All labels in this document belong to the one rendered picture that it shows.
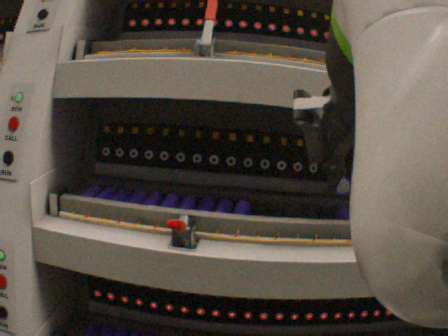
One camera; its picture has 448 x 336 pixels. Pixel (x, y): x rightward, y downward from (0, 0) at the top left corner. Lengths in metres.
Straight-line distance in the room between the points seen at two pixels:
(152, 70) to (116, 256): 0.20
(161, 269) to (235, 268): 0.07
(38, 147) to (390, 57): 0.50
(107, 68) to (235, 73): 0.14
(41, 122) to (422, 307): 0.53
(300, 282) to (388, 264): 0.41
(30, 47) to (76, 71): 0.09
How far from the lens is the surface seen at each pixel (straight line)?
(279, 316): 0.72
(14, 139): 0.64
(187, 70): 0.61
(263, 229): 0.61
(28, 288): 0.62
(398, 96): 0.17
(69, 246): 0.60
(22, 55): 0.68
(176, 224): 0.51
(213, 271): 0.57
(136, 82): 0.62
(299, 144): 0.73
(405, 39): 0.18
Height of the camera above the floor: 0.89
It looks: 10 degrees up
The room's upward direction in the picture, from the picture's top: 5 degrees clockwise
